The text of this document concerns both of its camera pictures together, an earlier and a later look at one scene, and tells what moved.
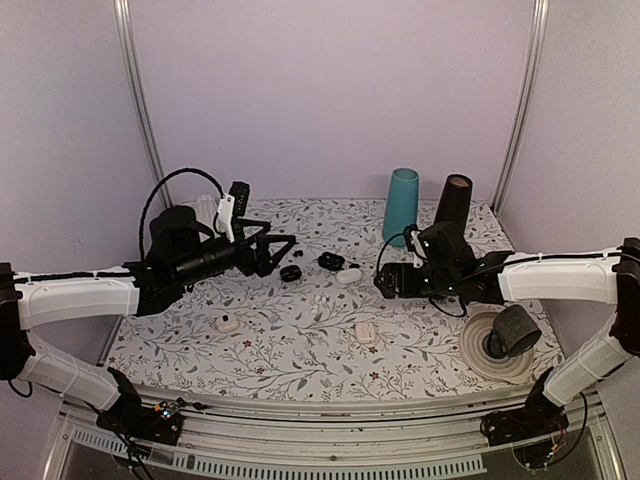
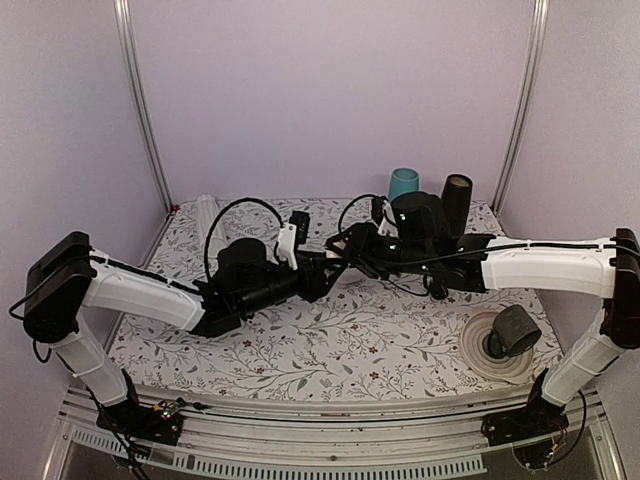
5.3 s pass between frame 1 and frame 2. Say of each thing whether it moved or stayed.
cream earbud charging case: moved
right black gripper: moved
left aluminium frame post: stayed
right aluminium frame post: stayed
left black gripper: moved
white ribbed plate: stayed
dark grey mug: stayed
